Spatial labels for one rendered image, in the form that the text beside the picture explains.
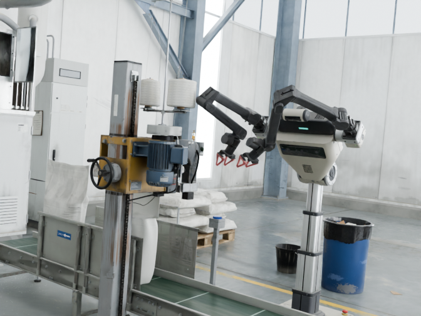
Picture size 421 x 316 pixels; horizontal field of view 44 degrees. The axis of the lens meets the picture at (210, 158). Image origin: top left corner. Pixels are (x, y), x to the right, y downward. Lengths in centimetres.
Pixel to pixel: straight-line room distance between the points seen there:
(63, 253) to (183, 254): 83
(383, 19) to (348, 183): 341
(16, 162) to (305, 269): 338
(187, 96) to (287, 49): 906
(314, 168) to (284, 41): 888
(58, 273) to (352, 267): 264
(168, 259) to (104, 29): 500
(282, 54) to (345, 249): 753
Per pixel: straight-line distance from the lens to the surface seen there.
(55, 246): 384
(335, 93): 1151
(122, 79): 296
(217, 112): 302
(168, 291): 339
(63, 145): 690
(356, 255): 504
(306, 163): 324
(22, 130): 572
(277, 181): 1178
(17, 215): 581
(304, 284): 344
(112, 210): 300
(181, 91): 293
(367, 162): 1116
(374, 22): 1147
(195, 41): 910
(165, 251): 378
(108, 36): 817
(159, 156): 283
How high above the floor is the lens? 141
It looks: 3 degrees down
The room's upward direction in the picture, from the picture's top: 4 degrees clockwise
